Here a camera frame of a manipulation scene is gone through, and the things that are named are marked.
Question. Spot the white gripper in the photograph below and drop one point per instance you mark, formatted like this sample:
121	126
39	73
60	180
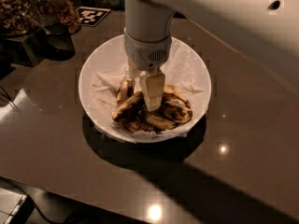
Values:
146	54

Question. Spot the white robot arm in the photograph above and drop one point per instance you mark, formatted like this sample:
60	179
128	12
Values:
264	31

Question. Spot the small brown banana left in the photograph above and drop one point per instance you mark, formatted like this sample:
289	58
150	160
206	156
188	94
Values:
125	91

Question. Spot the white bowl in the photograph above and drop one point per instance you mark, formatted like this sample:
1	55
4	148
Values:
99	66

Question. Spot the long spotted banana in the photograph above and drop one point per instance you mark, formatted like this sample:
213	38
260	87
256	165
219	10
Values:
136	103

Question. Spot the yellow banana front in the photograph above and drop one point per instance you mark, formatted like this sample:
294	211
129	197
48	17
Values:
160	123

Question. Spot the spotted banana right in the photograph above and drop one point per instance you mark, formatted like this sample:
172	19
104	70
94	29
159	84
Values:
177	112

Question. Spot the brown banana piece front-left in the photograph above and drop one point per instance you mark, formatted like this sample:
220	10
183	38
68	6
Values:
136	123

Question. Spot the white paper napkin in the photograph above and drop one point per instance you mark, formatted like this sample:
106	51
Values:
183	69

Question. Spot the black and white marker tag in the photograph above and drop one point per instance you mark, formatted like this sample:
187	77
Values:
91	16

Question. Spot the black scoop cup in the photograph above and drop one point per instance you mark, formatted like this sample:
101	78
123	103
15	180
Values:
55	40

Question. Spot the glass jar of snacks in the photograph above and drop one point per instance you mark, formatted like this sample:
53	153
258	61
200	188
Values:
63	11

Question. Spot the dark box stand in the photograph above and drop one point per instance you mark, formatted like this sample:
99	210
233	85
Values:
23	50

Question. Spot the glass jar of nuts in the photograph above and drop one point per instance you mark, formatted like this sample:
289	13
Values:
15	17

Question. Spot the grey device at corner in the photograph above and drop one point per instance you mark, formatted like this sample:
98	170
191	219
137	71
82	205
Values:
11	207

